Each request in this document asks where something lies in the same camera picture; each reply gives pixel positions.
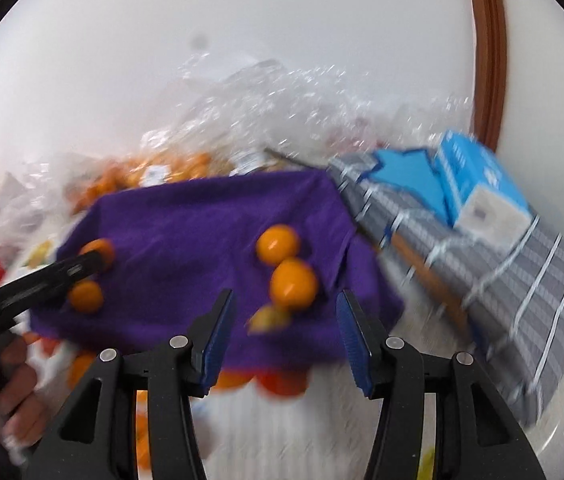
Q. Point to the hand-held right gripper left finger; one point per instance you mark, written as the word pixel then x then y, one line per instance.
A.
pixel 217 340

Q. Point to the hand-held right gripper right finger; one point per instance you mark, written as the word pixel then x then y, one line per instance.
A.
pixel 354 345

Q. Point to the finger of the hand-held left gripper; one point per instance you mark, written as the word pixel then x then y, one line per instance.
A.
pixel 47 280

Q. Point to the orange mandarin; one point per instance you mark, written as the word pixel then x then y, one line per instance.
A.
pixel 85 296
pixel 99 251
pixel 293 283
pixel 278 245

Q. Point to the yellowish mandarin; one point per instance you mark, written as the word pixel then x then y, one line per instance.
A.
pixel 269 318

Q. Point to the purple towel-lined tray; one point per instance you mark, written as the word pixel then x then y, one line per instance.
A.
pixel 197 230

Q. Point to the person's left hand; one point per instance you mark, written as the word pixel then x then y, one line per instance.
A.
pixel 17 400

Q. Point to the fruit-printed tablecloth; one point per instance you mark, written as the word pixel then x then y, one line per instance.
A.
pixel 287 435

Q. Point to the grey checked cloth bag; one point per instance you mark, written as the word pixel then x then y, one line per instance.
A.
pixel 512 305

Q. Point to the clear bag of mandarins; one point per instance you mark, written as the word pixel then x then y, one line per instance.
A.
pixel 172 167

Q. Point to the blue white tissue pack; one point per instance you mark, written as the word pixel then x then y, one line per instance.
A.
pixel 482 195

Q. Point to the crumpled clear plastic bags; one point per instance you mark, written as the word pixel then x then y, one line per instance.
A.
pixel 282 105

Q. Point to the brown wooden door frame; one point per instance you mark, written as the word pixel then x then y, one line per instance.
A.
pixel 489 60

